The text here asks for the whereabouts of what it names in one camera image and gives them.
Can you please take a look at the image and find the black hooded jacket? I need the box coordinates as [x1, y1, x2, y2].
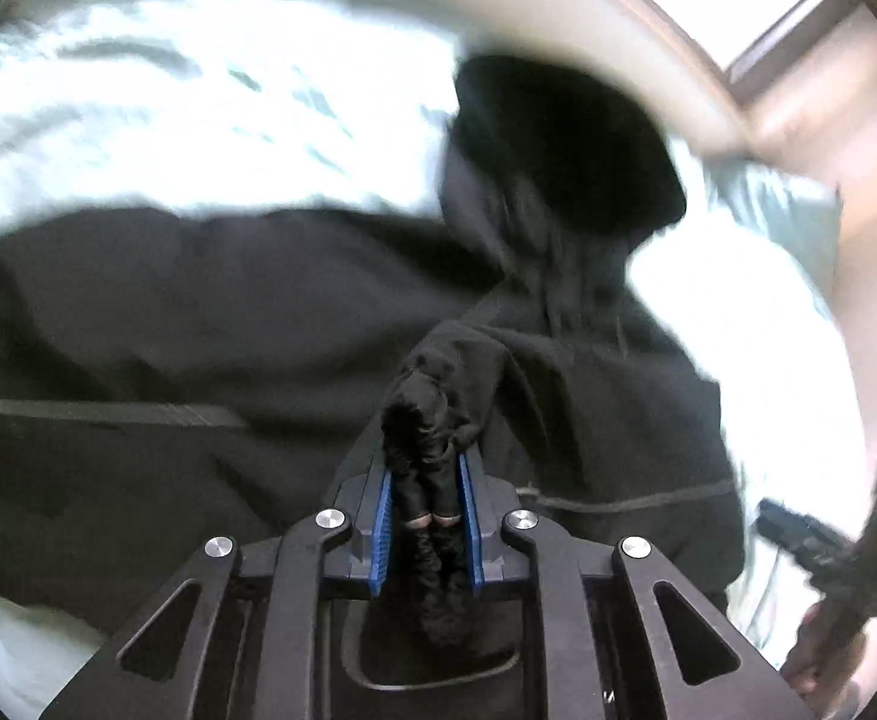
[0, 54, 744, 644]

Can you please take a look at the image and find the person's right hand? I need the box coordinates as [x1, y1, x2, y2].
[780, 601, 868, 717]

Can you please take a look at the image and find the light green duvet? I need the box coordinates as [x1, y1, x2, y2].
[0, 23, 871, 718]

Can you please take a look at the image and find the light green pillow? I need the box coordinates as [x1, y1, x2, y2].
[704, 156, 843, 305]

